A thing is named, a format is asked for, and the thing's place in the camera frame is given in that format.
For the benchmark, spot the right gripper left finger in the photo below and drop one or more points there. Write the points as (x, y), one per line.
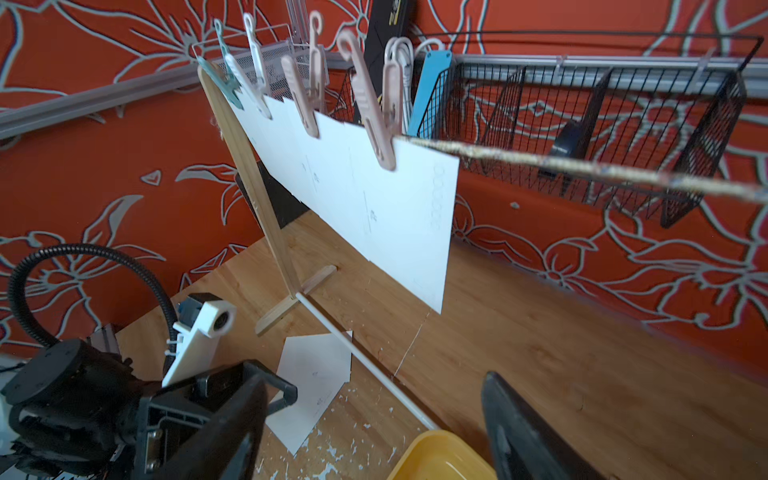
(227, 445)

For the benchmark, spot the dark object in basket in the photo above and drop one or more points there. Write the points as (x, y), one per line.
(572, 143)

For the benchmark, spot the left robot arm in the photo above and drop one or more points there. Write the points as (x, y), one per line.
(73, 409)

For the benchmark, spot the pink clothespin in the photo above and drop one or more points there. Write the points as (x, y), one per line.
(381, 114)
(309, 97)

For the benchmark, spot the black orange tool case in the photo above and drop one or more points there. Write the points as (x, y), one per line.
(286, 207)

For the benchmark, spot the white clothespin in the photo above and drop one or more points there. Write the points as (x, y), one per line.
(257, 88)

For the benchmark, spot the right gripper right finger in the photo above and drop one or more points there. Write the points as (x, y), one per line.
(523, 444)

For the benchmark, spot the teal clothespin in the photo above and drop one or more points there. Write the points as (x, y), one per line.
(221, 73)

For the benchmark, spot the yellow plastic tray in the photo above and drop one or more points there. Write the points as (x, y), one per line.
(440, 454)

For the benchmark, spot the light blue power bank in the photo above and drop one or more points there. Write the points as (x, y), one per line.
(427, 104)

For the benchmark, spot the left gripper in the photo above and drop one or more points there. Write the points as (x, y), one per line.
(168, 417)

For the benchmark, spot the wooden string rack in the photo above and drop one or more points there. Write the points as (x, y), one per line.
(242, 153)

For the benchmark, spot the black box in basket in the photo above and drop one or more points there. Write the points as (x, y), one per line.
(388, 19)

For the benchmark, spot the clear plastic bin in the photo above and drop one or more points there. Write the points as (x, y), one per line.
(276, 41)

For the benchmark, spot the black wire basket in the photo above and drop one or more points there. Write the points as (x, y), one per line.
(667, 115)

